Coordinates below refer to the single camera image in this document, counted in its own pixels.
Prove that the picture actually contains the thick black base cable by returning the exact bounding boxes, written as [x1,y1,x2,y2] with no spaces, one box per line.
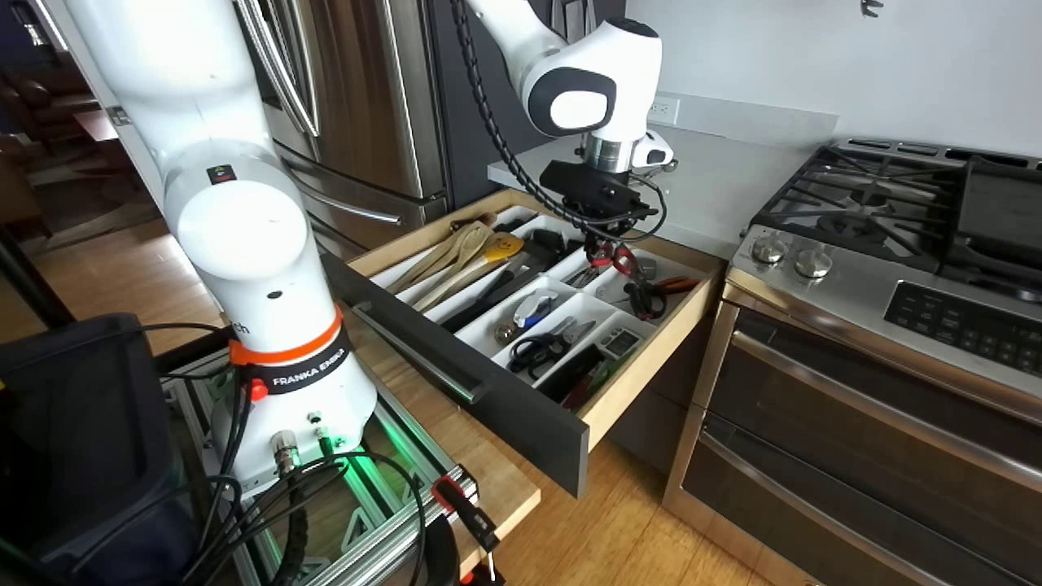
[270,433,320,586]

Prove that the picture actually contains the thin black base cable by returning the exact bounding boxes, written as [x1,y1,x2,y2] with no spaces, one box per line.
[314,446,436,586]

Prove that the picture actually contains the silver stove knob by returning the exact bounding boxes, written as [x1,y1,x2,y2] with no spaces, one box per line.
[748,232,790,269]
[790,240,838,286]

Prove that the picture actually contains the red handled scissors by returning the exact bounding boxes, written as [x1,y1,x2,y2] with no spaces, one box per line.
[584,232,646,282]

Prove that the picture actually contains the stainless steel refrigerator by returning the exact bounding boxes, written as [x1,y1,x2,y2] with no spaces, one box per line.
[231,0,454,259]

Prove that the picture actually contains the black handled scissors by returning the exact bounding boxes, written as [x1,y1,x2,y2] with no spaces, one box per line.
[505,325,577,381]

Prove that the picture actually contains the long black knife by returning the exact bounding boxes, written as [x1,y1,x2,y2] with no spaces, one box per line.
[537,342,612,407]

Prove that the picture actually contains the yellow smiley face spatula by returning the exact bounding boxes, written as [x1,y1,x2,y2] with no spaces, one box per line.
[418,232,531,315]

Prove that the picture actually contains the dark grey cabinet panel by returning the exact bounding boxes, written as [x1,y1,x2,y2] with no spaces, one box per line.
[428,0,568,207]

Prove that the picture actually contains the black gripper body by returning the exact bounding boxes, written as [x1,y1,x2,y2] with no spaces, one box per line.
[537,160,655,232]

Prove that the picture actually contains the plain wooden spoon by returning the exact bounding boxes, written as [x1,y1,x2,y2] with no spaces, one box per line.
[400,232,501,310]

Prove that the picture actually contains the orange handled scissors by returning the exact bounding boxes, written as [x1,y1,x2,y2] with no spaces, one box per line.
[648,274,707,307]

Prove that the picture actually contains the green knife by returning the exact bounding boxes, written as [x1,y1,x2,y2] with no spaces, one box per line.
[562,361,620,410]

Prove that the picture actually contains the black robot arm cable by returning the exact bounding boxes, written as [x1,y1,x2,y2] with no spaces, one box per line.
[447,0,671,248]

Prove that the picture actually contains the slotted wooden spoon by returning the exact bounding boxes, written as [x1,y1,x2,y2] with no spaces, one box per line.
[383,217,492,293]

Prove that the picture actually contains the metal drawer pull handle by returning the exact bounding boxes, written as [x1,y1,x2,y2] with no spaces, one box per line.
[355,307,488,405]

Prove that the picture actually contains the red and black clamp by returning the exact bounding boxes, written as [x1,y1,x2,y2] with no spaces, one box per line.
[430,468,507,586]

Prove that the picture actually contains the black stove griddle plate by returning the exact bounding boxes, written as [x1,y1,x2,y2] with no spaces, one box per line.
[951,152,1042,281]

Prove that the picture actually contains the stainless gas stove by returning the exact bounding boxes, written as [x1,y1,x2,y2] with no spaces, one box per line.
[661,132,1042,586]

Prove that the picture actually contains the white and blue peeler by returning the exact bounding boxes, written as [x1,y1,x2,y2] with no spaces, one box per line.
[498,290,562,344]

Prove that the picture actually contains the black handled metal spreader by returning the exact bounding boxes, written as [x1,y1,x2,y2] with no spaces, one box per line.
[436,255,549,335]

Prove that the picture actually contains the wooden drawer with dark front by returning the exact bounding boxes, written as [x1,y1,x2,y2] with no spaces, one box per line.
[321,184,728,501]

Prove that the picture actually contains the wooden stand board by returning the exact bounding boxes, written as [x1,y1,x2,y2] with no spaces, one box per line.
[344,313,543,580]

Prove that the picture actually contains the white cutlery tray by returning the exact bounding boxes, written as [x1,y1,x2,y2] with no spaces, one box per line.
[371,202,709,412]

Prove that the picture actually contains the small grey keypad gadget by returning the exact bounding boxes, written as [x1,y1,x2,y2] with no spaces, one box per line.
[599,325,646,361]

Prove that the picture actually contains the black handled kitchen shears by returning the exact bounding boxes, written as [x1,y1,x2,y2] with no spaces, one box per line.
[622,274,674,325]

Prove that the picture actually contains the aluminium robot stand frame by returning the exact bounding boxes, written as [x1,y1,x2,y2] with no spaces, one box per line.
[161,335,548,586]

